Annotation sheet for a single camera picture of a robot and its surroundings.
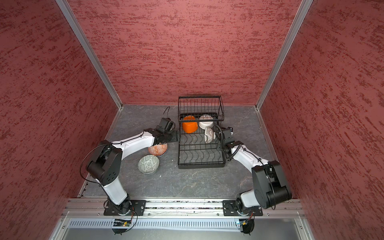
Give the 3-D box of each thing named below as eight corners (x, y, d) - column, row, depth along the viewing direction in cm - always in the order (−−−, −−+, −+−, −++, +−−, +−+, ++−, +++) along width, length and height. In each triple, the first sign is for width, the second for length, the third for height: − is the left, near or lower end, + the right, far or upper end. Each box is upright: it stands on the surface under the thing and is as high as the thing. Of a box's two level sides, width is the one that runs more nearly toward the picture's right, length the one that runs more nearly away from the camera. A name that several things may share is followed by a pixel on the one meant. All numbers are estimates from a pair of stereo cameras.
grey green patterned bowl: (139, 176, 86) (135, 171, 81) (143, 159, 93) (140, 154, 88) (158, 176, 86) (156, 172, 81) (161, 159, 93) (159, 154, 88)
